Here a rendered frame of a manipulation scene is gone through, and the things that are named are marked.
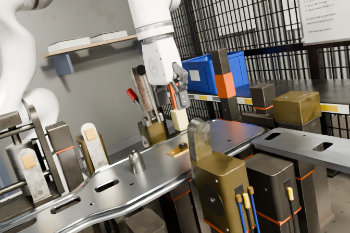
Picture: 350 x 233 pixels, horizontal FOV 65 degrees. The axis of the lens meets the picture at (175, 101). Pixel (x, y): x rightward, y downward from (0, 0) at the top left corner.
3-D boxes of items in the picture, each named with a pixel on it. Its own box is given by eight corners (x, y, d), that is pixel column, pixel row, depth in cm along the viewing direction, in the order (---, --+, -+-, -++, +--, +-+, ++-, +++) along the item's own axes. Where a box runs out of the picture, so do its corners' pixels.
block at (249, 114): (288, 214, 81) (273, 118, 75) (257, 199, 91) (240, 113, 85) (295, 209, 82) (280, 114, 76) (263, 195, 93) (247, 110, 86)
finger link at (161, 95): (147, 81, 71) (153, 106, 72) (152, 81, 68) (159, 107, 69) (158, 78, 72) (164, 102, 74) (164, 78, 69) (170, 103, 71)
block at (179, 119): (202, 220, 87) (175, 111, 80) (195, 216, 90) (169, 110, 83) (210, 215, 89) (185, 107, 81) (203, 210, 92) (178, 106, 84)
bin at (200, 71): (215, 94, 105) (209, 61, 103) (183, 89, 133) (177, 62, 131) (250, 82, 111) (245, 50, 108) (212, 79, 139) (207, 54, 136)
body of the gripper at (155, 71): (132, 40, 65) (144, 86, 68) (151, 34, 57) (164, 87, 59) (159, 35, 69) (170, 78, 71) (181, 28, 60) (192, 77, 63)
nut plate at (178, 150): (173, 157, 65) (172, 152, 65) (165, 153, 69) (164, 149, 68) (201, 143, 69) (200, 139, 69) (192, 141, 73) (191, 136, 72)
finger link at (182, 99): (170, 81, 61) (177, 110, 62) (177, 81, 58) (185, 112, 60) (182, 77, 62) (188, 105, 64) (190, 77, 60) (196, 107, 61)
